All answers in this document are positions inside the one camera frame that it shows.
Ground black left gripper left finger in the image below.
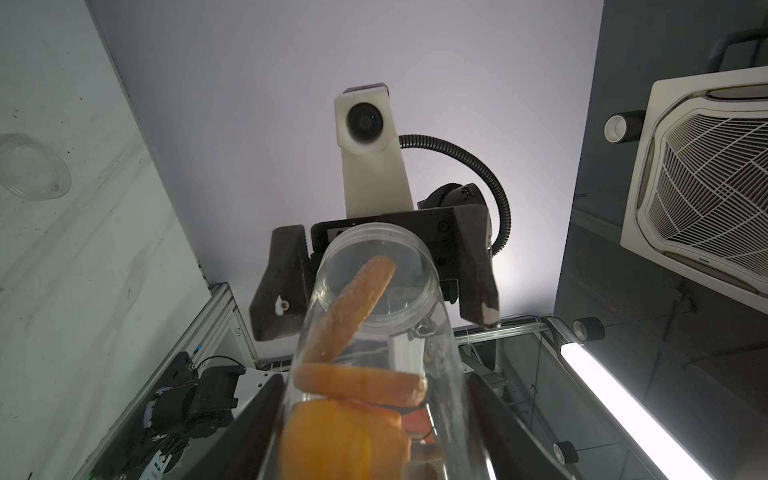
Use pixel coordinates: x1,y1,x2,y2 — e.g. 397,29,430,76
183,374,286,480

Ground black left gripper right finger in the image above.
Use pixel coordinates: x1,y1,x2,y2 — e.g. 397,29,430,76
466,373,572,480

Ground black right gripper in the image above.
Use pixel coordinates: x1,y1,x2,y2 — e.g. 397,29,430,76
249,205,500,342

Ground clear jar with brown cookies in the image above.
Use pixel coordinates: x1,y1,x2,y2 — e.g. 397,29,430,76
260,222,493,479

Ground brown and orange cookies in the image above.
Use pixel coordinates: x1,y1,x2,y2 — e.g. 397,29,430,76
279,255,427,479

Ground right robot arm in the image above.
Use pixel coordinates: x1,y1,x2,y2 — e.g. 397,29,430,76
249,183,500,341

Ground ceiling air conditioner vent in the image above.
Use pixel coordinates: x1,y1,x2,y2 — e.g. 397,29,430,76
620,67,767,312

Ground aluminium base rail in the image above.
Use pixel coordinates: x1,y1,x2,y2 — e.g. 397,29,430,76
74,283,257,479

